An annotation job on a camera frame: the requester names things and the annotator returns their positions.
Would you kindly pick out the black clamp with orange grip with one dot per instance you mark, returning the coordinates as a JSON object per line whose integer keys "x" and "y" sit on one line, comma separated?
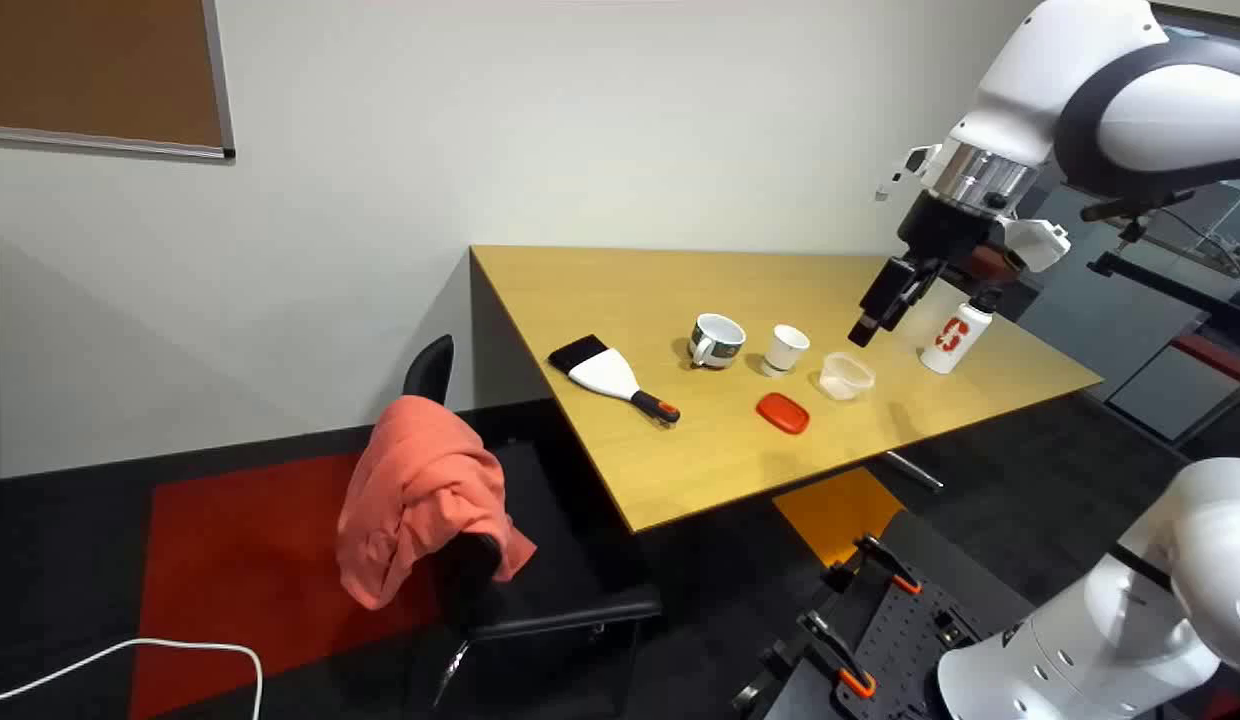
{"x": 843, "y": 661}
{"x": 891, "y": 564}

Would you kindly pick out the orange table support panel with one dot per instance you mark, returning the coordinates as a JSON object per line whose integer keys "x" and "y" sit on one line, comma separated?
{"x": 843, "y": 513}

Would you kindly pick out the salmon pink cloth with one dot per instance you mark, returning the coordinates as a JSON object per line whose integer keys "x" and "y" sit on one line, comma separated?
{"x": 421, "y": 493}

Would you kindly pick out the white paper cup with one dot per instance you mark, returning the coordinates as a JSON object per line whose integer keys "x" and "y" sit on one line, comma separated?
{"x": 785, "y": 351}

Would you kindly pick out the black office chair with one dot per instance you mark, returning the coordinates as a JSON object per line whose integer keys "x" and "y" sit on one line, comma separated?
{"x": 554, "y": 587}

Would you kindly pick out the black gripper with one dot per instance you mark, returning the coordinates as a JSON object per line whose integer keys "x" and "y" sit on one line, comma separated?
{"x": 945, "y": 241}

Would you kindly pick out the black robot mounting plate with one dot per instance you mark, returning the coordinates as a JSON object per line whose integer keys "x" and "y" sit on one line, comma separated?
{"x": 941, "y": 587}

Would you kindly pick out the cork board with metal frame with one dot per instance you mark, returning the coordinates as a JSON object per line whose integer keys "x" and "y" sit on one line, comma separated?
{"x": 94, "y": 66}

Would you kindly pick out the red plastic lid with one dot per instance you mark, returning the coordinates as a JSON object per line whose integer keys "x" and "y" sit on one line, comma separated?
{"x": 780, "y": 414}

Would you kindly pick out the white mug with green band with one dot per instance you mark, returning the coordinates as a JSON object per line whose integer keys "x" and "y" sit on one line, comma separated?
{"x": 718, "y": 340}

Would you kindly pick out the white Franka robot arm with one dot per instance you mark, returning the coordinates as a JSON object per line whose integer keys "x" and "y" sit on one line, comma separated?
{"x": 1152, "y": 123}

